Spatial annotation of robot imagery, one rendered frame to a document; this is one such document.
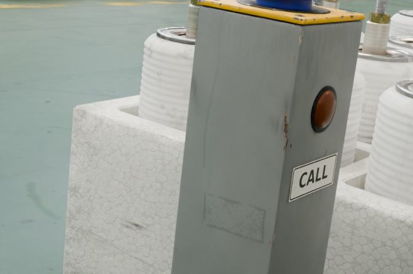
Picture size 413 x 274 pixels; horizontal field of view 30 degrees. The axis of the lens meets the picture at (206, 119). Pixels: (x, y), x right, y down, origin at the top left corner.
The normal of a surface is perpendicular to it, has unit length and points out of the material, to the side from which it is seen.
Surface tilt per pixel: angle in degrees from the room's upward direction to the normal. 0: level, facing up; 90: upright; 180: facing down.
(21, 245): 0
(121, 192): 90
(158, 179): 90
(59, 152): 0
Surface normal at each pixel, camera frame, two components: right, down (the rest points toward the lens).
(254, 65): -0.62, 0.14
